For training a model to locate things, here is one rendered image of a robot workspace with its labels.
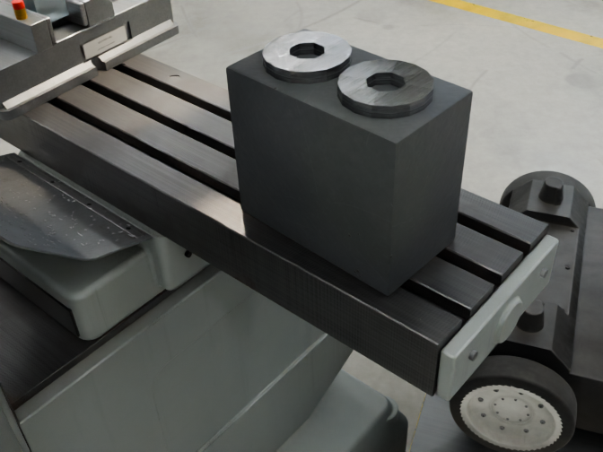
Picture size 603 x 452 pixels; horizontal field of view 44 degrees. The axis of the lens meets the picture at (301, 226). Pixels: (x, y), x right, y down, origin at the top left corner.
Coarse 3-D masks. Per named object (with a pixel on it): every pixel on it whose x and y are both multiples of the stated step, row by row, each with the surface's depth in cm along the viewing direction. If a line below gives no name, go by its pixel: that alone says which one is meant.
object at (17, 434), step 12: (0, 384) 87; (0, 396) 86; (0, 408) 86; (12, 408) 90; (0, 420) 85; (12, 420) 89; (0, 432) 85; (12, 432) 88; (0, 444) 85; (12, 444) 88; (24, 444) 93
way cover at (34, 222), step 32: (0, 160) 110; (0, 192) 101; (32, 192) 102; (64, 192) 103; (0, 224) 86; (32, 224) 94; (64, 224) 96; (96, 224) 97; (64, 256) 86; (96, 256) 90
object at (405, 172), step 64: (256, 64) 76; (320, 64) 73; (384, 64) 72; (256, 128) 77; (320, 128) 70; (384, 128) 66; (448, 128) 70; (256, 192) 83; (320, 192) 75; (384, 192) 68; (448, 192) 75; (384, 256) 73
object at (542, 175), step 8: (520, 176) 159; (528, 176) 157; (536, 176) 156; (544, 176) 155; (552, 176) 154; (560, 176) 155; (568, 176) 155; (512, 184) 159; (520, 184) 156; (568, 184) 153; (576, 184) 154; (504, 192) 161; (584, 192) 154; (504, 200) 159; (592, 200) 155
